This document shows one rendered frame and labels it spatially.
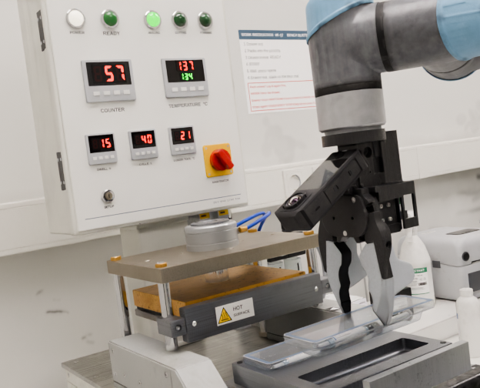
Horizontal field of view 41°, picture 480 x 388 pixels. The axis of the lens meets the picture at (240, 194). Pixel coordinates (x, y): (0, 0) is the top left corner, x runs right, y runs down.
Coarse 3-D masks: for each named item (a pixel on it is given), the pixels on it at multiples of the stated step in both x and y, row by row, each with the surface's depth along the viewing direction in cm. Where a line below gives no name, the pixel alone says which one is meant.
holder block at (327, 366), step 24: (384, 336) 80; (408, 336) 79; (240, 360) 78; (312, 360) 74; (336, 360) 73; (360, 360) 75; (384, 360) 76; (408, 360) 71; (240, 384) 76; (264, 384) 72; (288, 384) 68; (312, 384) 67; (336, 384) 66; (360, 384) 66
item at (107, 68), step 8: (96, 64) 101; (104, 64) 101; (112, 64) 102; (120, 64) 103; (96, 72) 100; (104, 72) 101; (112, 72) 102; (120, 72) 103; (96, 80) 100; (104, 80) 101; (112, 80) 102; (120, 80) 103
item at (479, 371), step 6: (468, 372) 61; (474, 372) 60; (456, 378) 60; (462, 378) 59; (468, 378) 59; (474, 378) 59; (438, 384) 59; (444, 384) 58; (450, 384) 58; (456, 384) 58; (462, 384) 58; (468, 384) 59; (474, 384) 59
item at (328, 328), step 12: (396, 300) 77; (408, 300) 76; (420, 300) 76; (348, 312) 75; (360, 312) 74; (372, 312) 74; (396, 312) 72; (312, 324) 72; (324, 324) 71; (336, 324) 71; (348, 324) 70; (360, 324) 69; (300, 336) 68; (312, 336) 67; (324, 336) 67
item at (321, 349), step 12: (432, 300) 76; (408, 312) 73; (420, 312) 74; (372, 324) 70; (396, 324) 73; (288, 336) 70; (336, 336) 67; (348, 336) 68; (360, 336) 70; (372, 336) 71; (300, 348) 69; (312, 348) 66; (324, 348) 66; (336, 348) 68
